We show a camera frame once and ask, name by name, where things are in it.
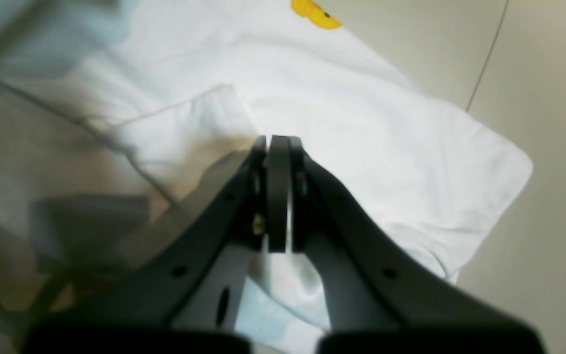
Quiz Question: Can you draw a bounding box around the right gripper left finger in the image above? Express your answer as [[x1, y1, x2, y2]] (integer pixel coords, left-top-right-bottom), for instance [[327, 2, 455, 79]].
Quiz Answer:
[[22, 135, 289, 354]]

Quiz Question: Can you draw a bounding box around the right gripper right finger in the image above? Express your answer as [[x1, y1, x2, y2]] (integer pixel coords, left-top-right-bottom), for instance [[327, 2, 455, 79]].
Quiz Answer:
[[290, 137, 544, 354]]

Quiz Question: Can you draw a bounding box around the white printed T-shirt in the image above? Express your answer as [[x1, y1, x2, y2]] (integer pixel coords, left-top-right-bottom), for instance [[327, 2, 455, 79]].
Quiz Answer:
[[0, 0, 543, 354]]

